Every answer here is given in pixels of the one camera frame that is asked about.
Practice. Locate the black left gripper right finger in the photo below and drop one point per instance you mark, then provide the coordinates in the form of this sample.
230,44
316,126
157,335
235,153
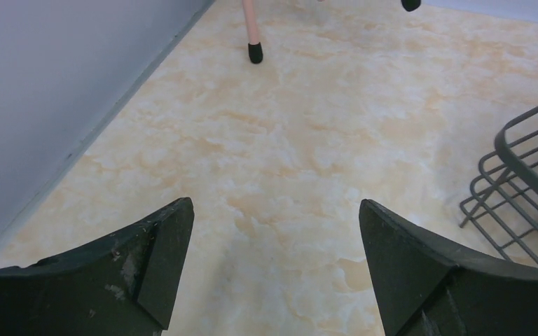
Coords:
426,284

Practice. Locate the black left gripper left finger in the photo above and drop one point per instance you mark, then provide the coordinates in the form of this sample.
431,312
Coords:
124,283

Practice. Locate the grey wire dish rack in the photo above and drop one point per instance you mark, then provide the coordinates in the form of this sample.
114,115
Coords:
503,200

